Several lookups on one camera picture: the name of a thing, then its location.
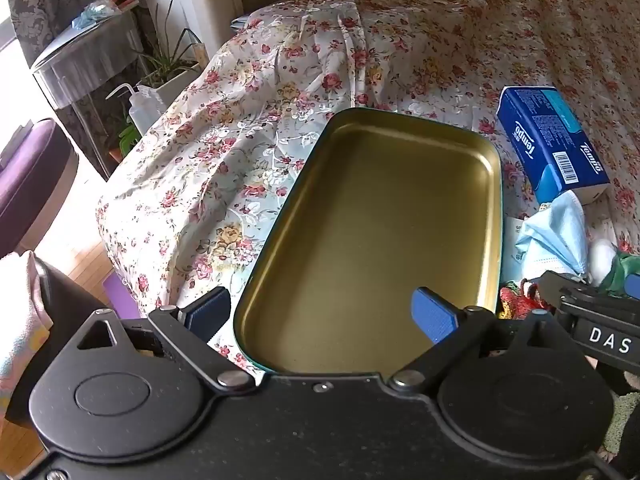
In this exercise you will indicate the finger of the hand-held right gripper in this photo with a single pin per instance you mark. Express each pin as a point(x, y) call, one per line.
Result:
point(565, 287)

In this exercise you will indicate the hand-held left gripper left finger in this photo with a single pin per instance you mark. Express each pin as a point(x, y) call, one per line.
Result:
point(207, 312)

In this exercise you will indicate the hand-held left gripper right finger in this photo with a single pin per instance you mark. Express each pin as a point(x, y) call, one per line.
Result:
point(432, 317)

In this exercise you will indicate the white crochet ball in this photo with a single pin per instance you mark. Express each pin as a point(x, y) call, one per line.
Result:
point(601, 260)

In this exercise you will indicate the light blue face mask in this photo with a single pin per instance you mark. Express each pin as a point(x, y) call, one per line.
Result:
point(555, 235)

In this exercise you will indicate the green cloth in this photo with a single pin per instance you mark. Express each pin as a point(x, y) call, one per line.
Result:
point(622, 265)

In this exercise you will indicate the gold and teal tin tray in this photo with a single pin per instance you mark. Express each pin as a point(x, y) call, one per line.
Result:
point(380, 220)

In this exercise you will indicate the purple mat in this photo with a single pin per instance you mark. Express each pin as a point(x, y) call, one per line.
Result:
point(122, 297)

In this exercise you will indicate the blue tissue pack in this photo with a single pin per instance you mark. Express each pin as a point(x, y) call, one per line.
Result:
point(545, 135)

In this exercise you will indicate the pink towel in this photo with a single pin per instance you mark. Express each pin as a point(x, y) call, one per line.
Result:
point(20, 320)

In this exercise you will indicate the floral bedsheet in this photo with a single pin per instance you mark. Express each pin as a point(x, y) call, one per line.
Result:
point(250, 110)

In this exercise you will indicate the clear squeeze bottle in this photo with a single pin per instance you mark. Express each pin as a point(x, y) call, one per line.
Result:
point(142, 110)

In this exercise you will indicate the purple stool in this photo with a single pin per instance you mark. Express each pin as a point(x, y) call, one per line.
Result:
point(30, 180)

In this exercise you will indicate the potted plant in white pot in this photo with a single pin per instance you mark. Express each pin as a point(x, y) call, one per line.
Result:
point(170, 82)

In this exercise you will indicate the glass side table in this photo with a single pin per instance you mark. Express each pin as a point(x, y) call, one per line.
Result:
point(85, 65)

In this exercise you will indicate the blue plastic bag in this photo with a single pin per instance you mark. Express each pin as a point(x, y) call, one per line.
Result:
point(95, 15)

